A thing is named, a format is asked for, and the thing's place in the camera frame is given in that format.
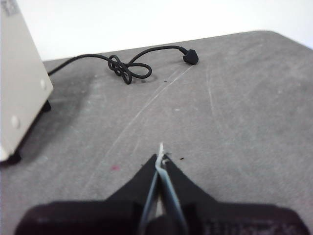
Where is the white Toshiba toaster oven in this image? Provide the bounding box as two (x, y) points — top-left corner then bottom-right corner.
(0, 0), (54, 162)

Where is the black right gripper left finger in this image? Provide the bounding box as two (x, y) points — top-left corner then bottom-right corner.
(14, 153), (159, 235)

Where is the black power cable with plug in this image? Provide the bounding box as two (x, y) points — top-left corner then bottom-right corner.
(47, 46), (200, 85)

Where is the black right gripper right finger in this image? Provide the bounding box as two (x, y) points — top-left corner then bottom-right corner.
(157, 153), (311, 235)

